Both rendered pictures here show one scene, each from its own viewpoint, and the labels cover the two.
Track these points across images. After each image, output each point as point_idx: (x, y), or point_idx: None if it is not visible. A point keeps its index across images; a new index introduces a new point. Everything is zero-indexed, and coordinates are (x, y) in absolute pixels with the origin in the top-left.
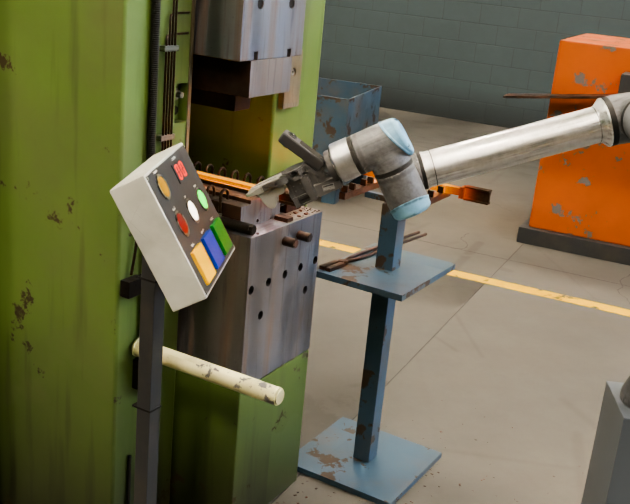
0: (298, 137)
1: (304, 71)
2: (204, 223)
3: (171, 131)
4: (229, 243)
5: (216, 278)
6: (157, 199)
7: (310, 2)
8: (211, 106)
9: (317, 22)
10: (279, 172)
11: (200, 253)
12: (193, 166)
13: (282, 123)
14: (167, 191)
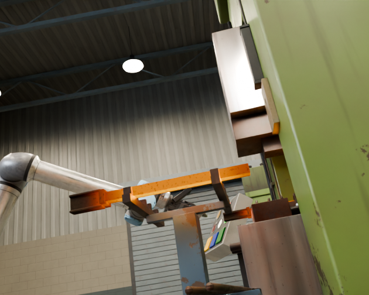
0: (290, 146)
1: (272, 86)
2: (220, 229)
3: (270, 181)
4: (219, 239)
5: (208, 251)
6: (215, 219)
7: (258, 35)
8: (283, 154)
9: (262, 38)
10: (195, 205)
11: (208, 240)
12: (235, 203)
13: (283, 143)
14: (218, 216)
